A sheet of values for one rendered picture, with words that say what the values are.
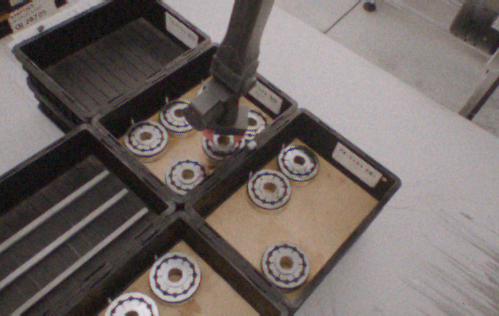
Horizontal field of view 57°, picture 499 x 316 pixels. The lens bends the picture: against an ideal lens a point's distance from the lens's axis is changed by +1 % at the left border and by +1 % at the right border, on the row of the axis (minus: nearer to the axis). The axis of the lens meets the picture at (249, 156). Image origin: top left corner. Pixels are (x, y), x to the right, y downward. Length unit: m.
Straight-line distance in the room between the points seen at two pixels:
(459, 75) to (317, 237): 1.99
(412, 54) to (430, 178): 1.55
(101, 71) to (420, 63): 1.98
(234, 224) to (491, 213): 0.75
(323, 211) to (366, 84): 0.60
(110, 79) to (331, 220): 0.68
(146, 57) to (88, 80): 0.17
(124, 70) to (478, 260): 1.06
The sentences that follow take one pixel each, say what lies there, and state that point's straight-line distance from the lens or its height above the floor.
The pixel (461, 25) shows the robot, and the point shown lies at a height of 1.12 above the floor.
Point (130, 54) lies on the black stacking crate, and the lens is 1.35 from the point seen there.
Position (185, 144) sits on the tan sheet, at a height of 0.83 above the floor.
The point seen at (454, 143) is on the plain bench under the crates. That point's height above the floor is 0.70.
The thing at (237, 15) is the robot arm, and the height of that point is 1.30.
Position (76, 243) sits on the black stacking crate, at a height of 0.83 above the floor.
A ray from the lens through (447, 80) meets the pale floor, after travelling 2.83.
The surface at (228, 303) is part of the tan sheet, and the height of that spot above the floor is 0.83.
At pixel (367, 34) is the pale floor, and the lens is 2.89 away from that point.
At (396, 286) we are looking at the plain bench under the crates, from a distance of 1.22.
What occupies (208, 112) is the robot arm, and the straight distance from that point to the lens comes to 0.86.
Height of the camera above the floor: 1.76
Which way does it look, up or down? 56 degrees down
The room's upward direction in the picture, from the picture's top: 12 degrees clockwise
